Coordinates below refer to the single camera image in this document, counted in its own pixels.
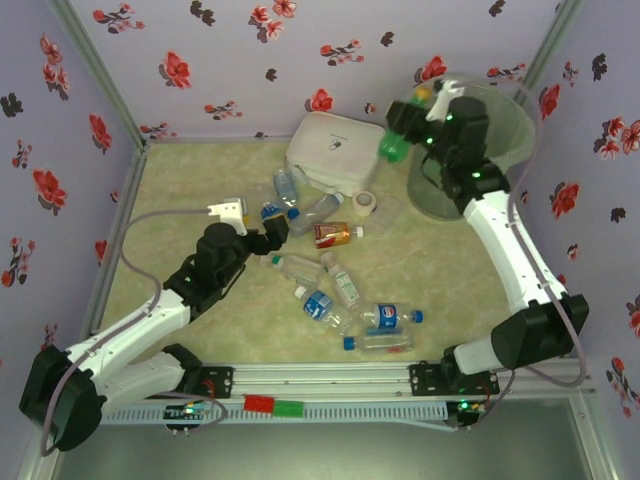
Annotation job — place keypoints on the white zippered fabric case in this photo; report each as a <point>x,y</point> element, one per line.
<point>335,145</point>

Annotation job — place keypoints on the soda water bottle blue cap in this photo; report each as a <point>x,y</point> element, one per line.
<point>287,187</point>

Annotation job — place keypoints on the blue label plastic bottle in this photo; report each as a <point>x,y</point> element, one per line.
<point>317,305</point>
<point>270,211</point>

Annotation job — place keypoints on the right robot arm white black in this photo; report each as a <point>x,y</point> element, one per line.
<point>505,250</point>

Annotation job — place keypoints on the left circuit board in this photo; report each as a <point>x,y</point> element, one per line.
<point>187,411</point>

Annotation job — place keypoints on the green block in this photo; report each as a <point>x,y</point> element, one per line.
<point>289,409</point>

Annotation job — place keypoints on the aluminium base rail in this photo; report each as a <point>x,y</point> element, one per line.
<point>320,380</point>

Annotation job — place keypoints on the green plastic bottle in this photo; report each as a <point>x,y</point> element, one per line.
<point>395,147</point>

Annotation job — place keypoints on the aluminium corner post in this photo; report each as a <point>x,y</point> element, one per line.
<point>100,75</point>
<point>546,50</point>

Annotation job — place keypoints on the clear bottle green label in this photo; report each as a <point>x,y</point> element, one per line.
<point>295,269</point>

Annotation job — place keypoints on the beige masking tape roll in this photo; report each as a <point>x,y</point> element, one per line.
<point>357,207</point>

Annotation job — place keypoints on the right circuit board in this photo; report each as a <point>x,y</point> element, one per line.
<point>467,407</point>

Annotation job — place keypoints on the red gold label bottle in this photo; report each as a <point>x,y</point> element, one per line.
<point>332,235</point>

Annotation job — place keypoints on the clear bottle white cap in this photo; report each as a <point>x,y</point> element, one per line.
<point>317,212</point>

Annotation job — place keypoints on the red block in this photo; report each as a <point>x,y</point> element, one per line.
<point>259,404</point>

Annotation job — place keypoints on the circuit board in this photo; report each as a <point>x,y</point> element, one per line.
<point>467,407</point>
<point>187,411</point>

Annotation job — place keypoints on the bin with green liner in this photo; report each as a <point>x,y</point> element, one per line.
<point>505,125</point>

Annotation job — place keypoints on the pepsi plastic bottle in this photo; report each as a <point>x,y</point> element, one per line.
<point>387,316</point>

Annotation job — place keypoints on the clear bottle white label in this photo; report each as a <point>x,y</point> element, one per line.
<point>342,285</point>

